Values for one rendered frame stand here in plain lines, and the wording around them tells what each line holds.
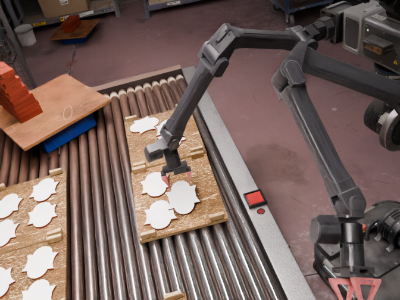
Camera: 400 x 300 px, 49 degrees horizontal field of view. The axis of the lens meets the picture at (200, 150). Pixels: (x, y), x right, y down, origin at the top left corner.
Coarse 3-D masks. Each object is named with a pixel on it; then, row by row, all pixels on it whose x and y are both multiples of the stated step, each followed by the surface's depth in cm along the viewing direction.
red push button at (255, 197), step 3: (255, 192) 178; (258, 192) 178; (246, 195) 178; (249, 195) 178; (252, 195) 177; (255, 195) 177; (258, 195) 177; (261, 195) 177; (249, 198) 176; (252, 198) 176; (255, 198) 176; (258, 198) 176; (261, 198) 175; (249, 201) 175; (252, 201) 175; (255, 201) 175; (258, 201) 174; (261, 201) 174
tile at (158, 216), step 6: (156, 204) 180; (162, 204) 179; (168, 204) 179; (144, 210) 178; (150, 210) 178; (156, 210) 177; (162, 210) 177; (150, 216) 175; (156, 216) 175; (162, 216) 174; (168, 216) 174; (174, 216) 173; (150, 222) 173; (156, 222) 172; (162, 222) 172; (168, 222) 171; (156, 228) 170; (162, 228) 170
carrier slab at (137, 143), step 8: (160, 112) 233; (168, 112) 232; (136, 120) 231; (160, 120) 228; (192, 120) 223; (128, 128) 227; (192, 128) 218; (128, 136) 221; (136, 136) 220; (144, 136) 219; (152, 136) 218; (192, 136) 213; (200, 136) 212; (128, 144) 216; (136, 144) 215; (144, 144) 214; (184, 144) 209; (192, 144) 208; (200, 144) 207; (136, 152) 210; (184, 152) 204; (136, 160) 206; (144, 160) 205; (160, 160) 203
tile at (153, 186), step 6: (150, 174) 195; (156, 174) 194; (168, 174) 193; (150, 180) 192; (156, 180) 191; (144, 186) 189; (150, 186) 189; (156, 186) 188; (162, 186) 187; (144, 192) 186; (150, 192) 186; (156, 192) 185; (162, 192) 185
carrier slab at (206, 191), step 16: (192, 160) 199; (144, 176) 196; (176, 176) 192; (192, 176) 191; (208, 176) 189; (208, 192) 182; (144, 208) 181; (208, 208) 175; (224, 208) 173; (176, 224) 171; (192, 224) 170; (208, 224) 170; (144, 240) 168
